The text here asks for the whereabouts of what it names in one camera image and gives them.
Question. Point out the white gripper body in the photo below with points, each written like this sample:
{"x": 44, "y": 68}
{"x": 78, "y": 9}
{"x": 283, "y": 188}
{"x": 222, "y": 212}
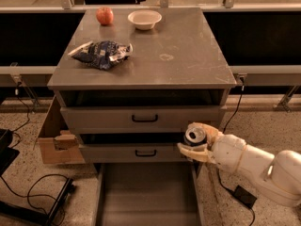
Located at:
{"x": 228, "y": 150}

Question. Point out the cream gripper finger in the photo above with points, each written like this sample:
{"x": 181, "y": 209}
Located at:
{"x": 212, "y": 133}
{"x": 200, "y": 153}

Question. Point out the blue pepsi can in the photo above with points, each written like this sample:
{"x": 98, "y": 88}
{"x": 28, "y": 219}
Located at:
{"x": 195, "y": 136}

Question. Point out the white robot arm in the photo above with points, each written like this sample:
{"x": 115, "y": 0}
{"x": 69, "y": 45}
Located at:
{"x": 275, "y": 176}

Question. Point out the open bottom grey drawer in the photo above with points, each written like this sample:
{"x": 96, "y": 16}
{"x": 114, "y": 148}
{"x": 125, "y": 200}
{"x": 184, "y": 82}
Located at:
{"x": 148, "y": 194}

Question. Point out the grey drawer cabinet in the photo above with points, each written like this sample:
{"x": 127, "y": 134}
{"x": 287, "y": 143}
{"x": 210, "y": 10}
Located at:
{"x": 177, "y": 63}

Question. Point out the middle grey drawer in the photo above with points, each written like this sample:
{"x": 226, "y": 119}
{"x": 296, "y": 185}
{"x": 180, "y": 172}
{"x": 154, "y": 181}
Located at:
{"x": 131, "y": 153}

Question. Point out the top grey drawer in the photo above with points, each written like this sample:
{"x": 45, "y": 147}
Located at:
{"x": 139, "y": 119}

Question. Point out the black power adapter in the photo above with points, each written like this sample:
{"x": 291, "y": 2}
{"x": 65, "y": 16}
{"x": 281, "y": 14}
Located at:
{"x": 244, "y": 197}

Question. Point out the white bowl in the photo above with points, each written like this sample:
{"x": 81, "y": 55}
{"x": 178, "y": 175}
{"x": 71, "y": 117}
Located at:
{"x": 144, "y": 19}

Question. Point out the blue chip bag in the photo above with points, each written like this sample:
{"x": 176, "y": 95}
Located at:
{"x": 102, "y": 55}

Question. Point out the cardboard box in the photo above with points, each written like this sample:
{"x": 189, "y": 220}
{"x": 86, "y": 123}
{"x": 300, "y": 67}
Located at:
{"x": 57, "y": 144}

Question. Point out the red apple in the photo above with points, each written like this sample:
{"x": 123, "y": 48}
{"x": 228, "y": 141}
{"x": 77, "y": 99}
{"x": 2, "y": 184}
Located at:
{"x": 105, "y": 16}

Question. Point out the black equipment left edge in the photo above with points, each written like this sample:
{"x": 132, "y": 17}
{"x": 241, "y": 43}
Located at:
{"x": 7, "y": 154}

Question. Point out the black stand base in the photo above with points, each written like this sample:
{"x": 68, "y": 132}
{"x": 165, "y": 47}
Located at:
{"x": 39, "y": 216}

